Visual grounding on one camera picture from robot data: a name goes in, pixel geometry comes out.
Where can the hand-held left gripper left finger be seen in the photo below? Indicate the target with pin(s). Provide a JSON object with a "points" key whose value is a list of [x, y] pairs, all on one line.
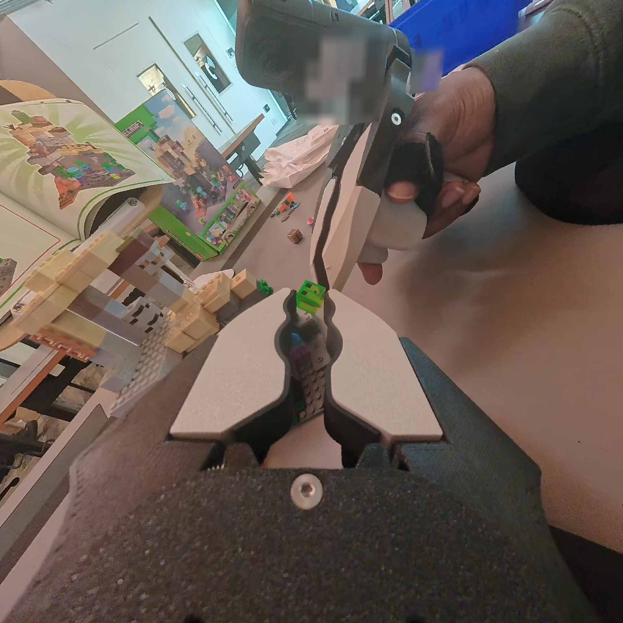
{"points": [[228, 384]]}

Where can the orange toy figure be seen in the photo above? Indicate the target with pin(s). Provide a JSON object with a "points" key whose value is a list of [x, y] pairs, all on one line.
{"points": [[287, 207]]}

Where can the open instruction booklet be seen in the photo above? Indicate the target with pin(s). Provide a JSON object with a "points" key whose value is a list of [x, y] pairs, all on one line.
{"points": [[48, 170]]}

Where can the person's right hand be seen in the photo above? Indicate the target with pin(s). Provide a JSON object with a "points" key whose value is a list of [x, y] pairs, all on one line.
{"points": [[457, 121]]}

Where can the brown toy cube block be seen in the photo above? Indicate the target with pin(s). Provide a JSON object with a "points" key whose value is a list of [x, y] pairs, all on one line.
{"points": [[294, 236]]}

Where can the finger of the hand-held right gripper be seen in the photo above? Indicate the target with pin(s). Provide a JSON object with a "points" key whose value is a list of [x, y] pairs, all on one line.
{"points": [[322, 219], [350, 219]]}

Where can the toy brick tower model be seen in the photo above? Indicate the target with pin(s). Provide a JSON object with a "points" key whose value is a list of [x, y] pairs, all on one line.
{"points": [[97, 292]]}

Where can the green toy box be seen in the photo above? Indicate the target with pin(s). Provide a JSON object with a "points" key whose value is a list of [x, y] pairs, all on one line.
{"points": [[194, 185]]}

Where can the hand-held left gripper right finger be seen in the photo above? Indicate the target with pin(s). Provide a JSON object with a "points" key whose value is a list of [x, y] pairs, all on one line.
{"points": [[384, 384]]}

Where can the white paper pile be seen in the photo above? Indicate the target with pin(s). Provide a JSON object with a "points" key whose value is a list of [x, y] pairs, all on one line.
{"points": [[292, 155]]}

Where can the grey desk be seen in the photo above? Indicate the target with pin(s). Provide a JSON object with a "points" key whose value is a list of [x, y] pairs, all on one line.
{"points": [[486, 316]]}

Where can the person's right forearm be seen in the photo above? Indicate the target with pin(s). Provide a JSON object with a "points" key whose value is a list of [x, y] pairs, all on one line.
{"points": [[559, 73]]}

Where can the blue storage bin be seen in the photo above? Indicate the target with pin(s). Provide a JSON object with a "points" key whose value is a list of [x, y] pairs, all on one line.
{"points": [[438, 29]]}

